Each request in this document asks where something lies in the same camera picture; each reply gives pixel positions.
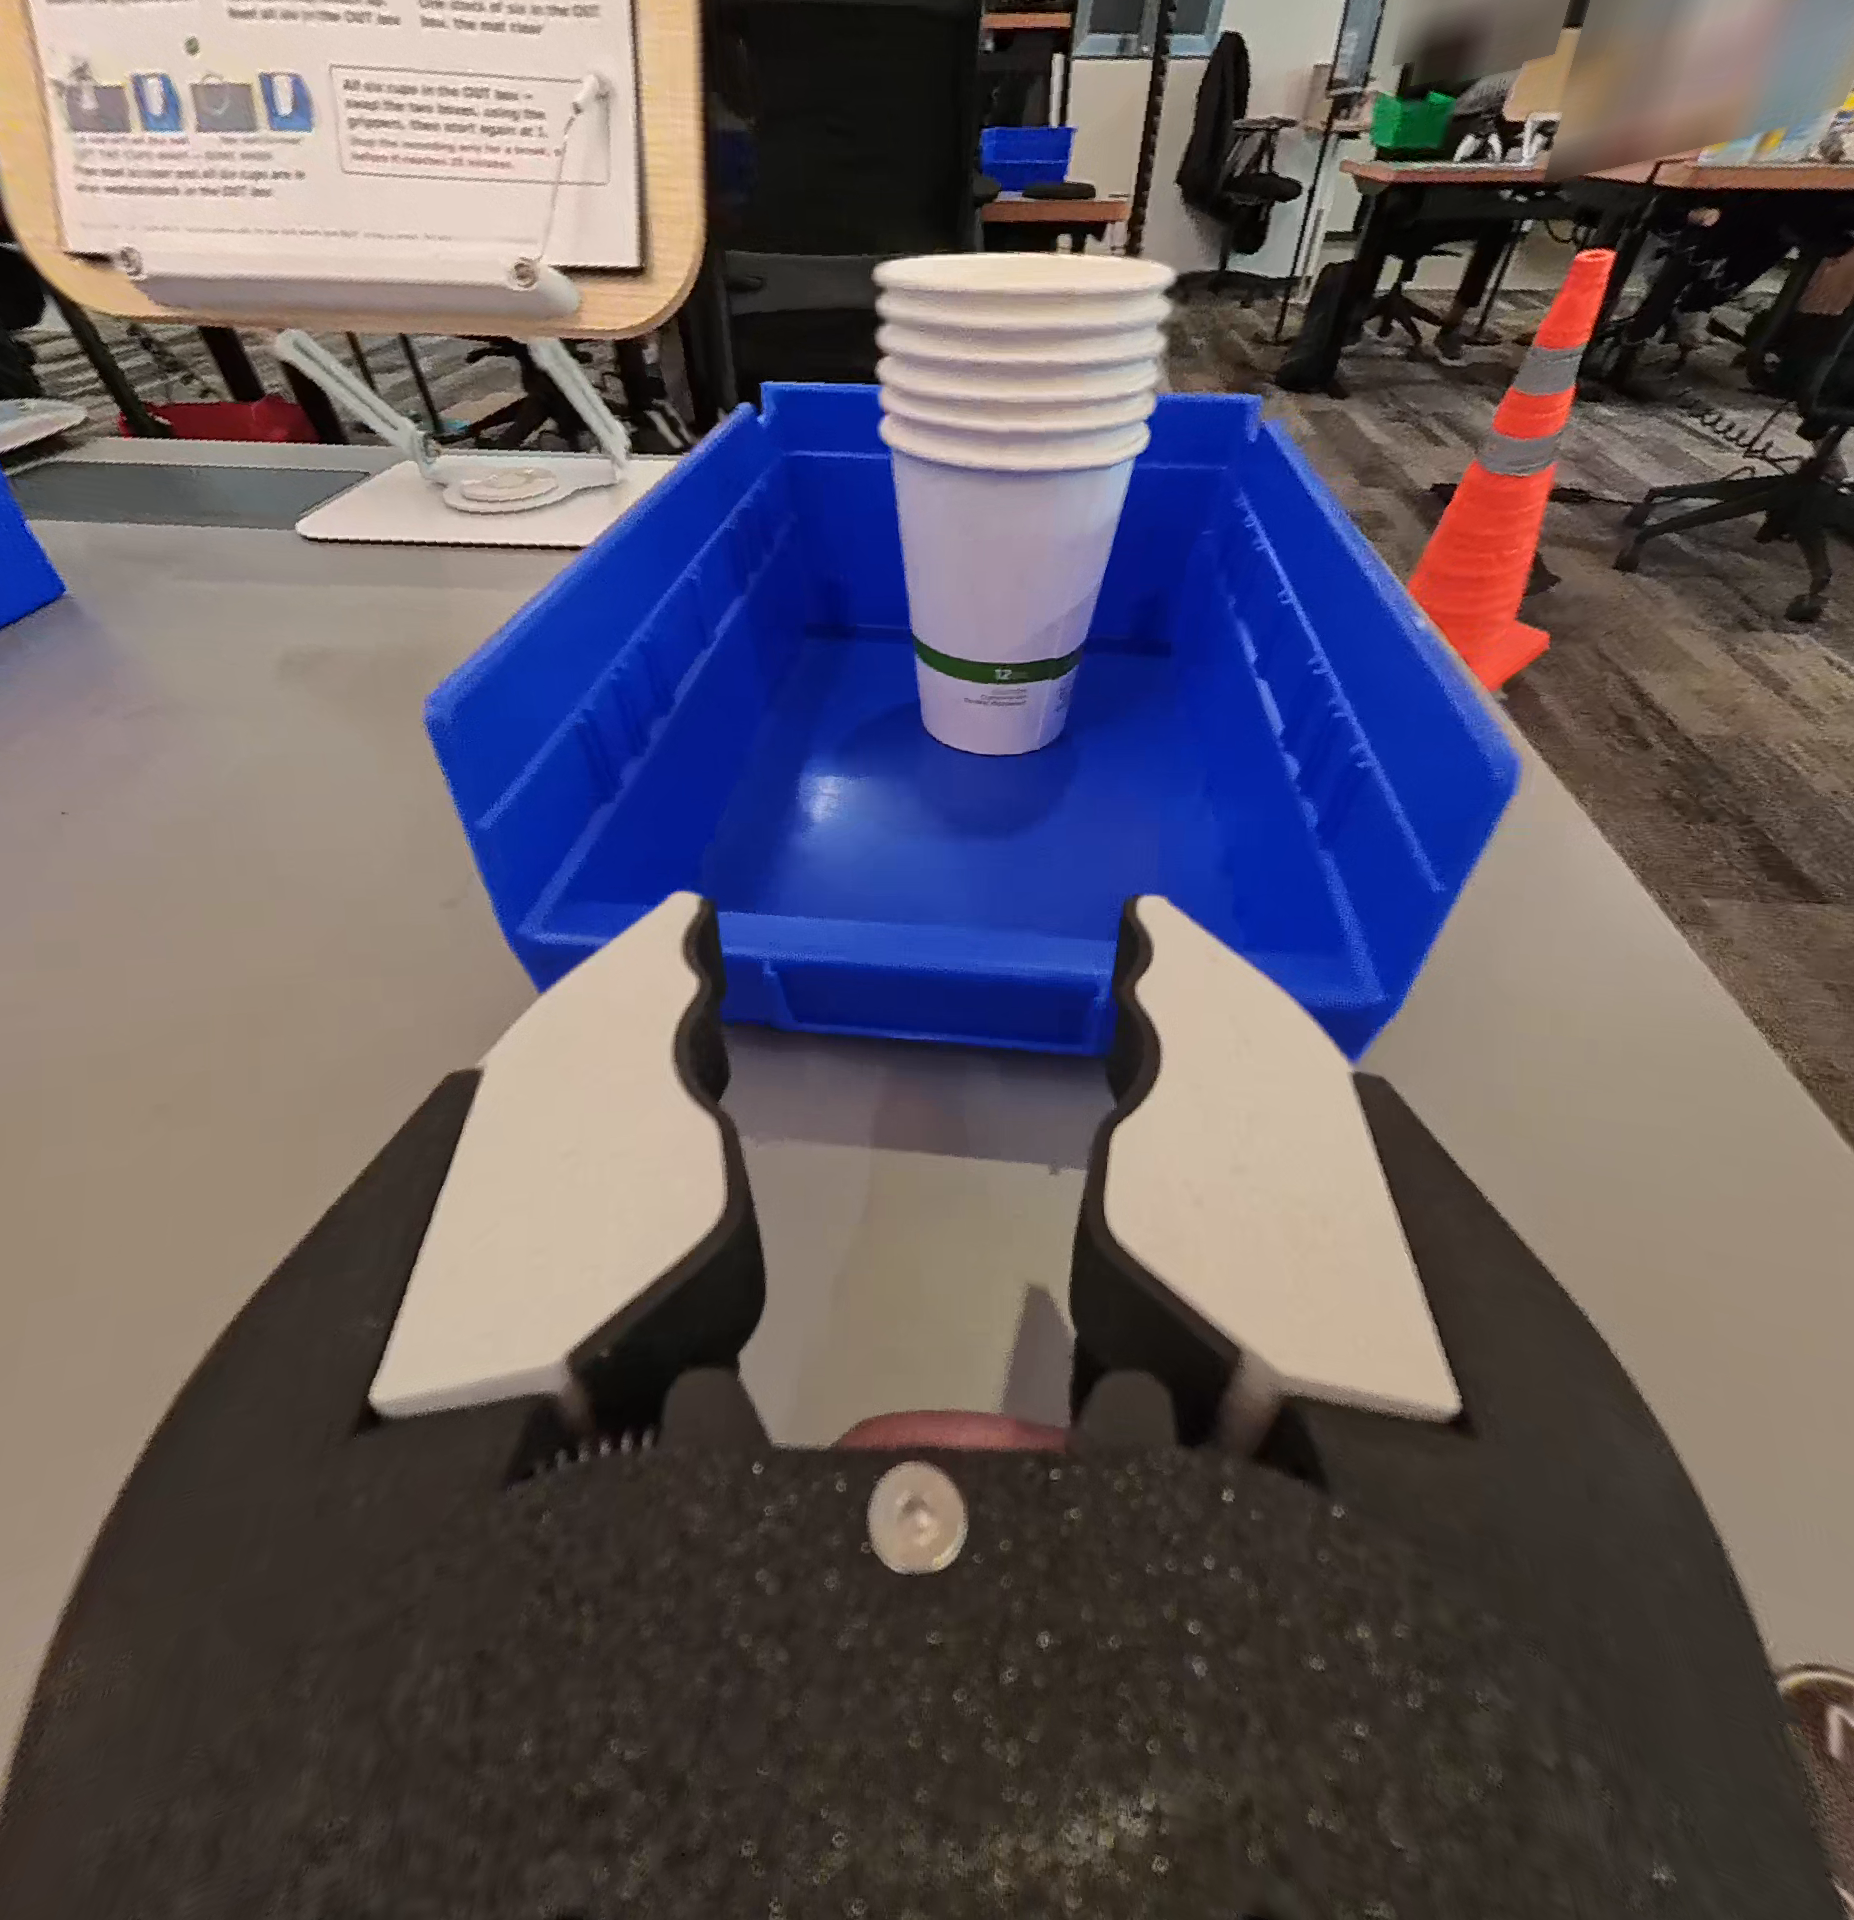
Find red bag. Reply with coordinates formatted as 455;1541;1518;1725
158;393;321;444

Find orange traffic cone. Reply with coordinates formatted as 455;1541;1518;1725
1405;247;1621;693

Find stack of white paper cups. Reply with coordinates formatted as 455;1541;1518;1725
871;252;1179;757

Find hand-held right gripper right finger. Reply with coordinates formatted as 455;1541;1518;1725
1071;895;1464;1461

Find black floor bag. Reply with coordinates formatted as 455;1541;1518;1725
1277;263;1370;399

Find dark table cable cover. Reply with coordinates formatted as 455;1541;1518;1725
8;457;374;531

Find blue plastic bin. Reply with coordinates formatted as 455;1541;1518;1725
423;381;1523;1060
981;123;1080;197
0;417;68;651

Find wooden desk black legs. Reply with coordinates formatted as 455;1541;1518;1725
1339;149;1854;393

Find white board stand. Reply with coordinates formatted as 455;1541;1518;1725
274;322;683;550

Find wooden instruction board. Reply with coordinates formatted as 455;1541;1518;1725
0;0;708;339

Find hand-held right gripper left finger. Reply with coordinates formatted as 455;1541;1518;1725
367;891;768;1449

